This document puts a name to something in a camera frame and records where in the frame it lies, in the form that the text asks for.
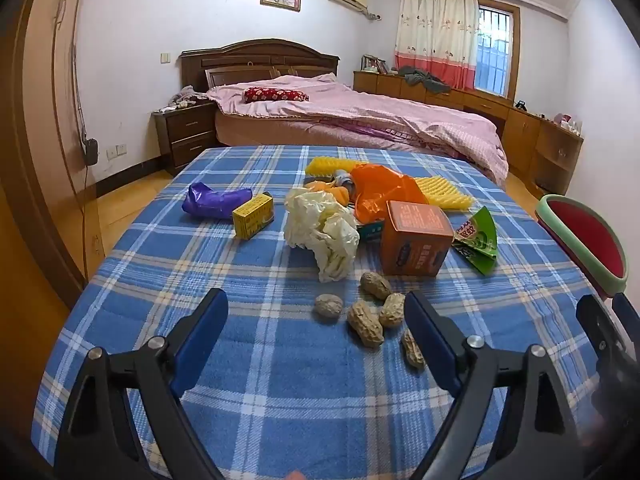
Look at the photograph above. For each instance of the yellow foam net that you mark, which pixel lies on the yellow foam net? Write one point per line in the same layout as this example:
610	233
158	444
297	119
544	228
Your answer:
445	195
327	166

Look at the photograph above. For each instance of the pink blanket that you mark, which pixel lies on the pink blanket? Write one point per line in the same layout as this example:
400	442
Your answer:
375	115

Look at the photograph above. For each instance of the white teal medicine box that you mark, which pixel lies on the white teal medicine box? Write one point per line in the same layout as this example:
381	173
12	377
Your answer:
370	231

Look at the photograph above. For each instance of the floral curtain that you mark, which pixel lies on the floral curtain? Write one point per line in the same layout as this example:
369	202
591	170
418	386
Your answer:
435	35

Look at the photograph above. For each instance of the orange cardboard box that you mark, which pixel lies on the orange cardboard box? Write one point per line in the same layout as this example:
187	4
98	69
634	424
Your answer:
412	250

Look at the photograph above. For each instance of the green snack wrapper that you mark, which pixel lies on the green snack wrapper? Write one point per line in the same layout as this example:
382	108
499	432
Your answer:
480	240

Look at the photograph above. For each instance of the peanut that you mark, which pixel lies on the peanut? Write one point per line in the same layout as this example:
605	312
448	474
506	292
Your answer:
392	310
412	350
365	324
376	285

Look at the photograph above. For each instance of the small yellow box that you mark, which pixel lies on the small yellow box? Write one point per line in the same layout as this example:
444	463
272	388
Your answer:
252	215

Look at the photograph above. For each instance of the light wooden cabinet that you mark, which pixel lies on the light wooden cabinet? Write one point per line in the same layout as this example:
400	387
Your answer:
520	130

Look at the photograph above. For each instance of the grey clothing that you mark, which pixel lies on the grey clothing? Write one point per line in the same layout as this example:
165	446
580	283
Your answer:
425	80

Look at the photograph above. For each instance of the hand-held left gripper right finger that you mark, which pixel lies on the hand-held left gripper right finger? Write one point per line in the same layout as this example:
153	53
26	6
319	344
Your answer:
430	345

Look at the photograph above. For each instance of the grey pink cloth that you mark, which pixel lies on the grey pink cloth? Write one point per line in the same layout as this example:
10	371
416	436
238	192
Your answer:
185	96

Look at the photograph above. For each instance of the red patterned pillow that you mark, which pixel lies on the red patterned pillow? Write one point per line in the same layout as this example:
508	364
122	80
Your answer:
275	95

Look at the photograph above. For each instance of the dark wooden bed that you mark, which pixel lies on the dark wooden bed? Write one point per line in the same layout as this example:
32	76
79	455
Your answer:
250	55

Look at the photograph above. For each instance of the purple plastic bag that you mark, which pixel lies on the purple plastic bag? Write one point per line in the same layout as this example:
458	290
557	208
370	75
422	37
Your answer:
210	202

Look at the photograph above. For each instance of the crumpled white plastic bag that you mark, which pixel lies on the crumpled white plastic bag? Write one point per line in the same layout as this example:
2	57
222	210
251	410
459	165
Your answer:
320	230

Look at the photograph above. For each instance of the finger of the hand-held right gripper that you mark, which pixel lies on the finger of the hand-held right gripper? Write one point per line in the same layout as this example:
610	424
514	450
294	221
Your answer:
597	330
629	307

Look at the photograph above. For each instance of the window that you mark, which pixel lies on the window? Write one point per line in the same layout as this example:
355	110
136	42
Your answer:
492	55

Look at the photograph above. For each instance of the small pink white containers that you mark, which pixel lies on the small pink white containers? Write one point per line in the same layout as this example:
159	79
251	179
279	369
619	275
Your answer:
567	122

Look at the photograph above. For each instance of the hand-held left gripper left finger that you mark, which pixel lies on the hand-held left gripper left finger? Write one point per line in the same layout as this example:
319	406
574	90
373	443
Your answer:
200	345

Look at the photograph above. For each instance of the black charger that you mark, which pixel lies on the black charger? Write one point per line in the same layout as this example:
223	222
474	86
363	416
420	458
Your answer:
90	151

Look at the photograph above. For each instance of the dark wooden nightstand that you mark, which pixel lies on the dark wooden nightstand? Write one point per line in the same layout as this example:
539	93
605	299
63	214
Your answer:
187	135

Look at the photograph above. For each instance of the wooden wardrobe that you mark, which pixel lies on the wooden wardrobe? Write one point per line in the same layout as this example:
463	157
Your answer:
40	110

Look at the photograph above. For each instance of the small black item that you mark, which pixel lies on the small black item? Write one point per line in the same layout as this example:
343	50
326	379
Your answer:
521	105

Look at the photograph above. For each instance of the blue plaid tablecloth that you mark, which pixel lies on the blue plaid tablecloth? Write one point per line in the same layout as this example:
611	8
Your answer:
300	410

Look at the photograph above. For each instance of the row of books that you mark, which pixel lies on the row of books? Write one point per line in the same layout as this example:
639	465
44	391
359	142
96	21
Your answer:
375	64

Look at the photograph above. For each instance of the walnut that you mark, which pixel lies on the walnut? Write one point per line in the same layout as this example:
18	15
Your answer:
328	306

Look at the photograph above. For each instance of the orange plastic bag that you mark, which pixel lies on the orange plastic bag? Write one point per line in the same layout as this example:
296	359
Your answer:
385	190

